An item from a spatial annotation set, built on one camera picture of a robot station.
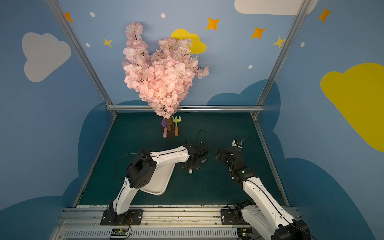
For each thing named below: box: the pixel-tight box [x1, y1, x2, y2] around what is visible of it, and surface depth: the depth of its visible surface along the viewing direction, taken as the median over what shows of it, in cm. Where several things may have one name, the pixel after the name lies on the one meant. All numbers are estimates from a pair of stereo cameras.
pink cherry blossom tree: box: [122, 22, 210, 132], surface depth 66 cm
